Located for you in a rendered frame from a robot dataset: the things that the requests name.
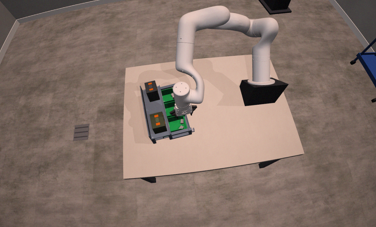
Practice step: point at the grey metal shelf rack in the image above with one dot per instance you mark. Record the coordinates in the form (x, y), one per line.
(158, 106)

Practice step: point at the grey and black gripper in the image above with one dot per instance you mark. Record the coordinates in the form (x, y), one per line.
(179, 112)

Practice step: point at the green bin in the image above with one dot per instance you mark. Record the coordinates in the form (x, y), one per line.
(167, 95)
(174, 123)
(169, 107)

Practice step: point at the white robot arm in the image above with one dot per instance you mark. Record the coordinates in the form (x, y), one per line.
(219, 17)

